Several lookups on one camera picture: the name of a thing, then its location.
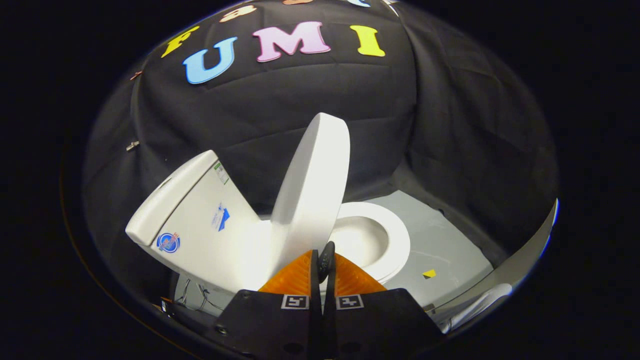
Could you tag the small silver cloth clip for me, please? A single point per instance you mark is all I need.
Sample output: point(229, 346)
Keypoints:
point(132, 145)

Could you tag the black backdrop cloth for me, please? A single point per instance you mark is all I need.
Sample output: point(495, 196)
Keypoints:
point(280, 110)

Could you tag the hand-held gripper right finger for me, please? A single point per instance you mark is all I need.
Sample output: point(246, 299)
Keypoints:
point(380, 320)

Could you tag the small reddish cloth clip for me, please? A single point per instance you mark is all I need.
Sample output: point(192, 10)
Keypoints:
point(136, 75)

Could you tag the white toilet seat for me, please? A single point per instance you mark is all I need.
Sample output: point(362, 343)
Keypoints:
point(397, 240)

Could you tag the white toilet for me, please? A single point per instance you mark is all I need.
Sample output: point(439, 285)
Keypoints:
point(200, 230)

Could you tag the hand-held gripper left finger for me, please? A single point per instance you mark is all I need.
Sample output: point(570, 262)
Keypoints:
point(270, 320)

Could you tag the yellow black floor sticker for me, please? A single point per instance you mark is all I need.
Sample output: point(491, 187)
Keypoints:
point(429, 273)

